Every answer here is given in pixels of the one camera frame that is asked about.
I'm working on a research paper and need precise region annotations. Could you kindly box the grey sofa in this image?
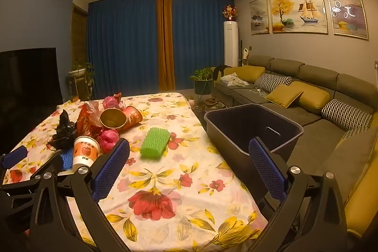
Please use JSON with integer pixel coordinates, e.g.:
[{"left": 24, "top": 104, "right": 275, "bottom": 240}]
[{"left": 213, "top": 55, "right": 378, "bottom": 241}]

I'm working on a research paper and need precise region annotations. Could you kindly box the blue cloth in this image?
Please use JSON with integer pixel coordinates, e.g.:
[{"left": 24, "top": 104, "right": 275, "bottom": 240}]
[{"left": 59, "top": 148, "right": 74, "bottom": 171}]

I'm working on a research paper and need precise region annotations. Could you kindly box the black television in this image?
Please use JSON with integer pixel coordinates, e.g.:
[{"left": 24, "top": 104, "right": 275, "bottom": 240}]
[{"left": 0, "top": 47, "right": 64, "bottom": 152}]

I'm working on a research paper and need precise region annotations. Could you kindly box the blue curtain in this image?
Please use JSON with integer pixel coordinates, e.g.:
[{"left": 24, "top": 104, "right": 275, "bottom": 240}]
[
  {"left": 87, "top": 0, "right": 161, "bottom": 94},
  {"left": 171, "top": 0, "right": 235, "bottom": 89}
]

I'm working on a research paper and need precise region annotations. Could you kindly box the small landscape painting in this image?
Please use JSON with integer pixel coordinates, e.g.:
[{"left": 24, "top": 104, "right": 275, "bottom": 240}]
[{"left": 249, "top": 0, "right": 271, "bottom": 35}]

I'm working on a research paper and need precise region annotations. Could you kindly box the black white patterned cushion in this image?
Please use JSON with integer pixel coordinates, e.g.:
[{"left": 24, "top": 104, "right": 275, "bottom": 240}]
[
  {"left": 321, "top": 98, "right": 373, "bottom": 131},
  {"left": 254, "top": 73, "right": 293, "bottom": 93}
]

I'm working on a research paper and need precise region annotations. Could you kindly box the wooden door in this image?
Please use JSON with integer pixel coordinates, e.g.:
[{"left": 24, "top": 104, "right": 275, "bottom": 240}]
[{"left": 72, "top": 4, "right": 88, "bottom": 64}]

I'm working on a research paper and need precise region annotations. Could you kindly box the red snack bag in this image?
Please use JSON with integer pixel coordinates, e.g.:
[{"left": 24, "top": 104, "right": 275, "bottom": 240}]
[{"left": 77, "top": 101, "right": 104, "bottom": 137}]

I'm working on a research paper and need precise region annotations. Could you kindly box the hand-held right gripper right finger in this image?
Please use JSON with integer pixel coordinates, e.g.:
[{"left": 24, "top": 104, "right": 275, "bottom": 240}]
[{"left": 249, "top": 137, "right": 349, "bottom": 252}]

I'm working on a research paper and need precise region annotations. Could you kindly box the white cloth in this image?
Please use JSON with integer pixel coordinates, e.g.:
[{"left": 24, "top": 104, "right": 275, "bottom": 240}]
[{"left": 220, "top": 73, "right": 250, "bottom": 87}]

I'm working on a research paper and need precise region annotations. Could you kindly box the wooden plant stand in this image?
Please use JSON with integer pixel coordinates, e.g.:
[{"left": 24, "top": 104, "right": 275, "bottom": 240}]
[{"left": 69, "top": 78, "right": 89, "bottom": 103}]

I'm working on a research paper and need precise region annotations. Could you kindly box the artificial flower decoration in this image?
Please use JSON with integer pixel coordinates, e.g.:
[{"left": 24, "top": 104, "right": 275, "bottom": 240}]
[{"left": 222, "top": 4, "right": 238, "bottom": 21}]

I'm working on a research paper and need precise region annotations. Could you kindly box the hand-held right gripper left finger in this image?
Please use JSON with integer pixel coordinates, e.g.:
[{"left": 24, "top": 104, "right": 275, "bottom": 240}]
[{"left": 30, "top": 138, "right": 130, "bottom": 252}]

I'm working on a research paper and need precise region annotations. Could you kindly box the black cloth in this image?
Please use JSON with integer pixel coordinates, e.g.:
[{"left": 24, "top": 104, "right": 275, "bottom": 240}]
[
  {"left": 47, "top": 110, "right": 79, "bottom": 150},
  {"left": 213, "top": 64, "right": 234, "bottom": 81}
]

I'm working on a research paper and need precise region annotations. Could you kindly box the apple print paper cup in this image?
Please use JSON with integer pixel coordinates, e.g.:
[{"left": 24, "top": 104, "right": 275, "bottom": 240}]
[{"left": 73, "top": 136, "right": 100, "bottom": 168}]

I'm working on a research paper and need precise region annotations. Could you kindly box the gold lined red paper bowl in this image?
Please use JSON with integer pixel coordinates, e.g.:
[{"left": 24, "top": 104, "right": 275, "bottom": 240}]
[{"left": 100, "top": 108, "right": 128, "bottom": 131}]

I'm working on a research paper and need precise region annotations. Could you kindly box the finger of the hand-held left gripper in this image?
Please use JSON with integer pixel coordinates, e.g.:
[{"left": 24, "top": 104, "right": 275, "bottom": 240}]
[
  {"left": 0, "top": 146, "right": 29, "bottom": 170},
  {"left": 0, "top": 156, "right": 64, "bottom": 191}
]

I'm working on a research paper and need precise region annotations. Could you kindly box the red paper cup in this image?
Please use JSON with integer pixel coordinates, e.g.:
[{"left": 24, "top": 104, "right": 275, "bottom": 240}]
[{"left": 122, "top": 106, "right": 143, "bottom": 131}]

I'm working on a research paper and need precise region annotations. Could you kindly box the potted plant in green pot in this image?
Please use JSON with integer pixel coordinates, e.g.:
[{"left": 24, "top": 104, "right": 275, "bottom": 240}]
[{"left": 189, "top": 67, "right": 215, "bottom": 106}]

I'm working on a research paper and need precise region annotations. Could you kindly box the dark plastic bin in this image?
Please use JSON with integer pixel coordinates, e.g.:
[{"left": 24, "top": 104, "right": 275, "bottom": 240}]
[{"left": 204, "top": 104, "right": 304, "bottom": 202}]

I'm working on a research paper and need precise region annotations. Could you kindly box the orange curtain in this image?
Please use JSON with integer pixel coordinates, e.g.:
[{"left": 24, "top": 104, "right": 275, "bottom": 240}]
[{"left": 156, "top": 0, "right": 176, "bottom": 91}]

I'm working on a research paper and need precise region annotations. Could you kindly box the sailboat and tree painting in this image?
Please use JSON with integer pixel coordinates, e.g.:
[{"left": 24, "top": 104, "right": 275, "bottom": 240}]
[{"left": 270, "top": 0, "right": 329, "bottom": 34}]

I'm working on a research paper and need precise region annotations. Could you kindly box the trailing plant in white pot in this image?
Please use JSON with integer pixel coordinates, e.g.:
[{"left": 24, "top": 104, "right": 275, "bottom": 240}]
[{"left": 68, "top": 61, "right": 96, "bottom": 93}]

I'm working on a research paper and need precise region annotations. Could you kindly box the floral printed tablecloth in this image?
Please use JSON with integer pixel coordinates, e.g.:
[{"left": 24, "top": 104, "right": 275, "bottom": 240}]
[{"left": 0, "top": 93, "right": 268, "bottom": 252}]

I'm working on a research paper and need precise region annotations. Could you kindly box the yellow cushion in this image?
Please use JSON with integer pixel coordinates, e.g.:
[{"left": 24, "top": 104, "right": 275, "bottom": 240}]
[
  {"left": 291, "top": 81, "right": 331, "bottom": 115},
  {"left": 238, "top": 66, "right": 266, "bottom": 84},
  {"left": 343, "top": 149, "right": 378, "bottom": 238},
  {"left": 265, "top": 83, "right": 304, "bottom": 108}
]

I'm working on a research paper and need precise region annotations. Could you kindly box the white standing air conditioner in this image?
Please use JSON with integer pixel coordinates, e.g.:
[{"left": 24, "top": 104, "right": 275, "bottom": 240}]
[{"left": 223, "top": 21, "right": 239, "bottom": 68}]

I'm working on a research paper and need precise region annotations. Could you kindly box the green foam net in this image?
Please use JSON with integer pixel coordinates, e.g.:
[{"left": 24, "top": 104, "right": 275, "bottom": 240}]
[{"left": 140, "top": 127, "right": 171, "bottom": 158}]

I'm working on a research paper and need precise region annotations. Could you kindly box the purple landscape painting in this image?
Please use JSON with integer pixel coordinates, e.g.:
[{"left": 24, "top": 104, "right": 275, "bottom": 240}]
[{"left": 324, "top": 0, "right": 369, "bottom": 40}]

